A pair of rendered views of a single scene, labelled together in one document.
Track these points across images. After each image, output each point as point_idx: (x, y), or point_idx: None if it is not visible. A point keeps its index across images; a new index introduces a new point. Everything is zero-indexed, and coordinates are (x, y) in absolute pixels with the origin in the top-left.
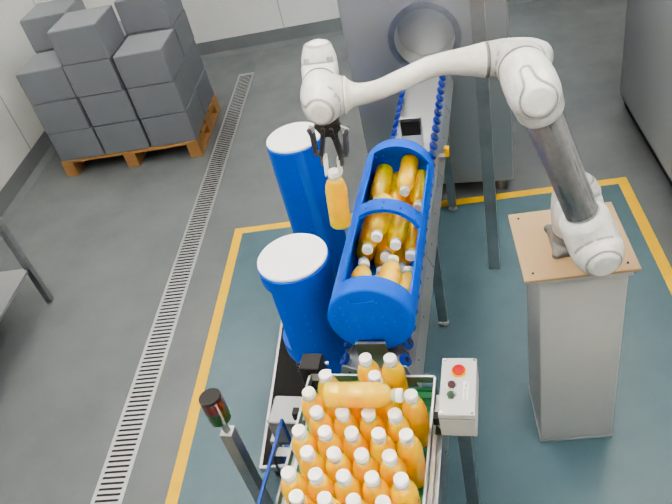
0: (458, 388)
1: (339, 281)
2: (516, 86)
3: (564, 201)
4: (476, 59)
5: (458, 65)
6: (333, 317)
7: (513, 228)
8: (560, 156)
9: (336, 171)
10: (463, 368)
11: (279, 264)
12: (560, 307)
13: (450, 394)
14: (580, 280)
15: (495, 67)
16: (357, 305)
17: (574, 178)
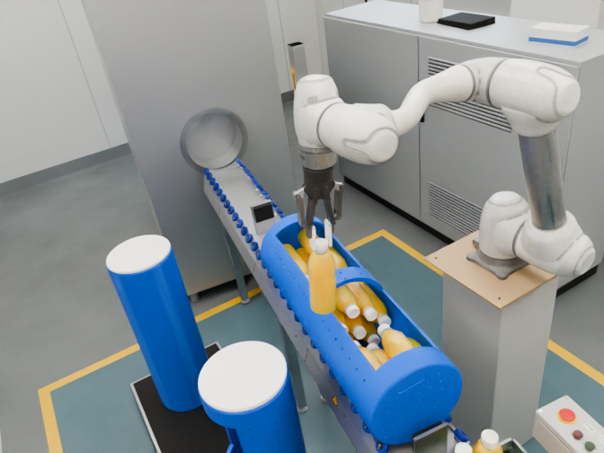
0: (587, 435)
1: (368, 371)
2: (545, 87)
3: (549, 209)
4: (462, 80)
5: (448, 89)
6: (377, 419)
7: (440, 267)
8: (556, 161)
9: (324, 241)
10: (571, 411)
11: (235, 388)
12: (514, 325)
13: (592, 446)
14: (532, 291)
15: (478, 86)
16: (407, 391)
17: (561, 182)
